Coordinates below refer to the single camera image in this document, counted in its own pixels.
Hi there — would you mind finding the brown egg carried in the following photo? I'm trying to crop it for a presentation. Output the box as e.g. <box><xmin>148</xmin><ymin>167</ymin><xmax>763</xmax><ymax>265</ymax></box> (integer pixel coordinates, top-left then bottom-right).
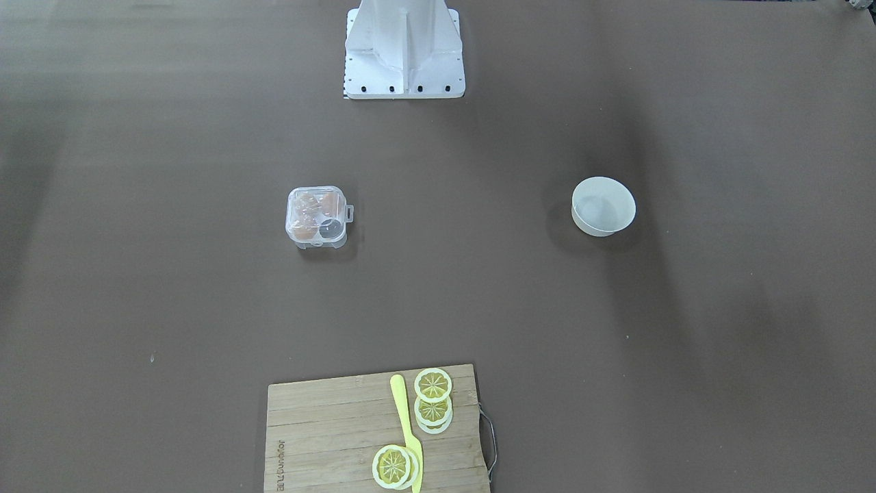
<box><xmin>319</xmin><ymin>191</ymin><xmax>341</xmax><ymax>216</ymax></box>

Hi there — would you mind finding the clear plastic egg box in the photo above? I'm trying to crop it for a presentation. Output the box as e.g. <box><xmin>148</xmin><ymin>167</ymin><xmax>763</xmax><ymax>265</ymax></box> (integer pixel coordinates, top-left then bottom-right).
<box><xmin>285</xmin><ymin>186</ymin><xmax>355</xmax><ymax>250</ymax></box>

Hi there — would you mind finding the brown egg near lid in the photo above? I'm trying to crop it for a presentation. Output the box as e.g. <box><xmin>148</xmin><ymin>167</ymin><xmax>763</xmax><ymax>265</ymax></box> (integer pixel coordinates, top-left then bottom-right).
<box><xmin>290</xmin><ymin>219</ymin><xmax>319</xmax><ymax>242</ymax></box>

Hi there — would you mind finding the brown egg far row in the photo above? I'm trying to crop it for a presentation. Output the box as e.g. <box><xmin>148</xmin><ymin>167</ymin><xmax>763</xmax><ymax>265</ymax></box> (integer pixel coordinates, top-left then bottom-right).
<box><xmin>293</xmin><ymin>192</ymin><xmax>320</xmax><ymax>215</ymax></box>

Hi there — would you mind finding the lemon slice upper pair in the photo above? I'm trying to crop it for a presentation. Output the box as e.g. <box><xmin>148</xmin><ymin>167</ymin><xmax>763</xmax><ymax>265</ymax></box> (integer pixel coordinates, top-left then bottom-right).
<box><xmin>414</xmin><ymin>368</ymin><xmax>453</xmax><ymax>403</ymax></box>

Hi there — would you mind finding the lemon slice pair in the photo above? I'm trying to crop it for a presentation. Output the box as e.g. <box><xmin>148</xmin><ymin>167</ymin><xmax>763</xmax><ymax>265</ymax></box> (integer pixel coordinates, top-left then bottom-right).
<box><xmin>414</xmin><ymin>397</ymin><xmax>453</xmax><ymax>435</ymax></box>
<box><xmin>414</xmin><ymin>368</ymin><xmax>453</xmax><ymax>403</ymax></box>

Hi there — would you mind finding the yellow plastic knife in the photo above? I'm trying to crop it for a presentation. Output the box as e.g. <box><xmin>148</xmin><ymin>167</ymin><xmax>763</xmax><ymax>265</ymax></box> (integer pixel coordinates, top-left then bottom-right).
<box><xmin>390</xmin><ymin>374</ymin><xmax>424</xmax><ymax>493</ymax></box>

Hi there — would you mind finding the white bowl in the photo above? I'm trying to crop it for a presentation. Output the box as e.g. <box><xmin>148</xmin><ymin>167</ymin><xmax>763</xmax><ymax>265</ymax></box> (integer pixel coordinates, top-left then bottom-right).
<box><xmin>571</xmin><ymin>177</ymin><xmax>637</xmax><ymax>238</ymax></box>

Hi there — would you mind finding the lemon slice lower pair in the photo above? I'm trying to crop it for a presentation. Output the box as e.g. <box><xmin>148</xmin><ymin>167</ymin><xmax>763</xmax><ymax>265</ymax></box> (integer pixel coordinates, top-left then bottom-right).
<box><xmin>414</xmin><ymin>397</ymin><xmax>453</xmax><ymax>435</ymax></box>

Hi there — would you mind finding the wooden cutting board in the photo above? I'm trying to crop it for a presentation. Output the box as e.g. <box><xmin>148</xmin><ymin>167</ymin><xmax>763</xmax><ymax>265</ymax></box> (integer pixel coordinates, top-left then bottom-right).
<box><xmin>263</xmin><ymin>363</ymin><xmax>491</xmax><ymax>492</ymax></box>

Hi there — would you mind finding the lemon slice single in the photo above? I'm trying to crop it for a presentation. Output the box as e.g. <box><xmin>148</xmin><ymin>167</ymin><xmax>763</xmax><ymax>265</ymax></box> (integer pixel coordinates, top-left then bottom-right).
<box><xmin>370</xmin><ymin>445</ymin><xmax>420</xmax><ymax>490</ymax></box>

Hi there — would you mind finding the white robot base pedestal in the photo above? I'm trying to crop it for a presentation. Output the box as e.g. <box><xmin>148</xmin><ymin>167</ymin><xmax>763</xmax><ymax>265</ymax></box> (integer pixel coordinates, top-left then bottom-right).
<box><xmin>342</xmin><ymin>1</ymin><xmax>466</xmax><ymax>100</ymax></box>

